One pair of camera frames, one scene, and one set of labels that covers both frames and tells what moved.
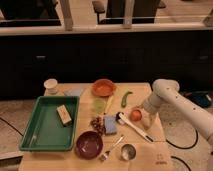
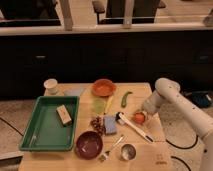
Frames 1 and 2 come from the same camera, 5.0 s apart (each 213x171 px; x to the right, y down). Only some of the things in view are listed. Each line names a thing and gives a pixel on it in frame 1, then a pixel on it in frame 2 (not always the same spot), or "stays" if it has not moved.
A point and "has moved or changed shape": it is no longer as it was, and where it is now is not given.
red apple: x=135 y=115 has moved or changed shape
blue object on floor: x=202 y=99 stays
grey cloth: x=76 y=92 stays
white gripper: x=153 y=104 stays
